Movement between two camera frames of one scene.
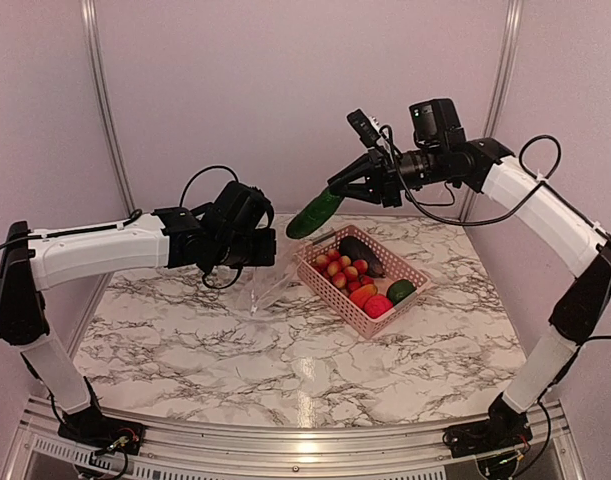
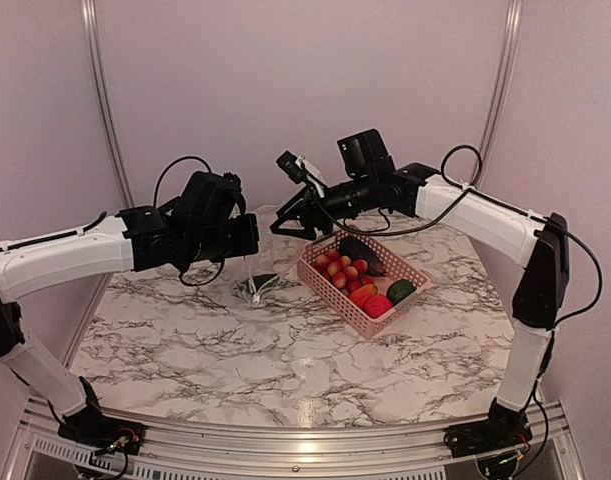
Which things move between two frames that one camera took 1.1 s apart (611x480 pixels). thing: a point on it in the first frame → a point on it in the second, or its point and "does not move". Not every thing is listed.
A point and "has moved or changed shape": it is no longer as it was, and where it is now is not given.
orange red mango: [359, 297] does not move
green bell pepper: [397, 290] does not move
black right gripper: [384, 175] → [311, 209]
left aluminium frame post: [91, 21] does not move
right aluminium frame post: [499, 88] does not move
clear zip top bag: [268, 279] has moved or changed shape
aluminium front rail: [214, 452] does not move
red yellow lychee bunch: [345, 272] does not move
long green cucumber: [314, 214] has moved or changed shape
